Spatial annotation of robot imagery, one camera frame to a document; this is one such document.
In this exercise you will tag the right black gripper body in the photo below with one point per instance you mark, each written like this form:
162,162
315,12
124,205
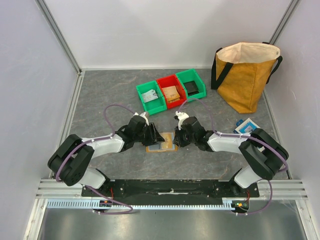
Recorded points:
180,137

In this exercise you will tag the slotted cable duct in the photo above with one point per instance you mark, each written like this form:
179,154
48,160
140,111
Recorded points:
98,204

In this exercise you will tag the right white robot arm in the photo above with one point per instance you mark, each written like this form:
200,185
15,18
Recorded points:
264,155

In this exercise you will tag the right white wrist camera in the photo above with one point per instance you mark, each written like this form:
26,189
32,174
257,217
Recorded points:
180,117

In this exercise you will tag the right green plastic bin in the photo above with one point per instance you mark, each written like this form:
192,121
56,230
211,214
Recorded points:
192,75

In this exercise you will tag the left green plastic bin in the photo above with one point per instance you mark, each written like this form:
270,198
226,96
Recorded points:
156,106

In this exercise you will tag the tan patterned card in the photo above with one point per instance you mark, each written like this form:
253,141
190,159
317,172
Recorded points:
168,144

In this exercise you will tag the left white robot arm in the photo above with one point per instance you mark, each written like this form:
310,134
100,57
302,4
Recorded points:
71,160

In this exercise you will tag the blue razor package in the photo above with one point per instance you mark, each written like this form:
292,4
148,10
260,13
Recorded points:
245,126

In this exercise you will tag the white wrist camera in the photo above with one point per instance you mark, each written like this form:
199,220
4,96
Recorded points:
180,117
144,115

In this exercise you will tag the black wallet in bin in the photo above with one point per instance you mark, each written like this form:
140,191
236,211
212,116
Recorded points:
191,88

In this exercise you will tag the orange leather card holder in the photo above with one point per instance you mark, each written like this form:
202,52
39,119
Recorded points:
158,148

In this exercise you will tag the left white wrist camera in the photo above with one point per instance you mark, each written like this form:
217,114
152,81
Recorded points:
144,115

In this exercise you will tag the brown cards in red bin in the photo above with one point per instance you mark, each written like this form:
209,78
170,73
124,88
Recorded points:
171,94

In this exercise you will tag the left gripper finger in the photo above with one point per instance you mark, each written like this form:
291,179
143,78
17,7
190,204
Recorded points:
154,134
150,142

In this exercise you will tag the red plastic bin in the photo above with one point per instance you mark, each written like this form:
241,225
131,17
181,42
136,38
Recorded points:
170,81

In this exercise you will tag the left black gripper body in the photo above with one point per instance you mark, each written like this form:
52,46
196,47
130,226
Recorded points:
140,137

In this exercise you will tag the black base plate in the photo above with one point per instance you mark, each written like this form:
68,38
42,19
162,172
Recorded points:
174,192

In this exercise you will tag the green plastic bin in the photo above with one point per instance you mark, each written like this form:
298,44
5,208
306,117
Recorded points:
192,75
156,106

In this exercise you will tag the mustard tote bag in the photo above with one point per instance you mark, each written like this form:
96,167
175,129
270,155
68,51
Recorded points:
241,71

